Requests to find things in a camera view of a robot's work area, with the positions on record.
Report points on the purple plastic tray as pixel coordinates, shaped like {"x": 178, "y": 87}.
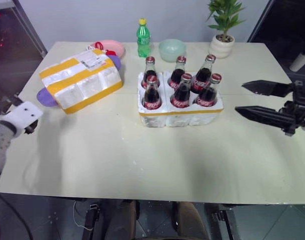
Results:
{"x": 43, "y": 98}

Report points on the white cup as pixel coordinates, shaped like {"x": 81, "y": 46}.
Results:
{"x": 299, "y": 62}

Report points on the green soda bottle yellow cap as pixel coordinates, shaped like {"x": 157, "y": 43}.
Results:
{"x": 143, "y": 41}

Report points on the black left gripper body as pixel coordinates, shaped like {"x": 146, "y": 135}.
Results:
{"x": 31, "y": 127}

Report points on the brown rounded shape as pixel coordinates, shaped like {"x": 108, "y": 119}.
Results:
{"x": 125, "y": 220}
{"x": 190, "y": 220}

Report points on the white foam crate yellow tape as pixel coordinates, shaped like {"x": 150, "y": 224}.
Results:
{"x": 180, "y": 116}

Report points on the dark glass cabinet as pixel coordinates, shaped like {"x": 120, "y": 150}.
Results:
{"x": 280, "y": 27}

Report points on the pale green bowl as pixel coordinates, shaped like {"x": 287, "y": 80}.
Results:
{"x": 172, "y": 50}

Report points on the white ribbed flower pot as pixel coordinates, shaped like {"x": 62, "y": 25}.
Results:
{"x": 221, "y": 47}

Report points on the black table leg frame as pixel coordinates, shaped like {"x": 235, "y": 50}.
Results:
{"x": 225, "y": 222}
{"x": 91, "y": 220}

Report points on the glass cola bottle red cap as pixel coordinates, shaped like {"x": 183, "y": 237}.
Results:
{"x": 182, "y": 95}
{"x": 208, "y": 96}
{"x": 203, "y": 76}
{"x": 152, "y": 96}
{"x": 178, "y": 73}
{"x": 150, "y": 73}

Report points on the green leafy plant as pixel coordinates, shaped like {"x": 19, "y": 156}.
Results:
{"x": 225, "y": 15}

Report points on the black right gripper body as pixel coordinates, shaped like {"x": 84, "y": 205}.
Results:
{"x": 301, "y": 112}

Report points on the pink plastic bowl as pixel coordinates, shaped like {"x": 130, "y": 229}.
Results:
{"x": 115, "y": 47}

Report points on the yellow taped white foam box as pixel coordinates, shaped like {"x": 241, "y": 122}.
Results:
{"x": 80, "y": 82}

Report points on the glass display cabinet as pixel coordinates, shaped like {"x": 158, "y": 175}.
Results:
{"x": 15, "y": 40}

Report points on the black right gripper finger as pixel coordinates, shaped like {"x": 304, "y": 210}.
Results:
{"x": 265, "y": 115}
{"x": 266, "y": 88}

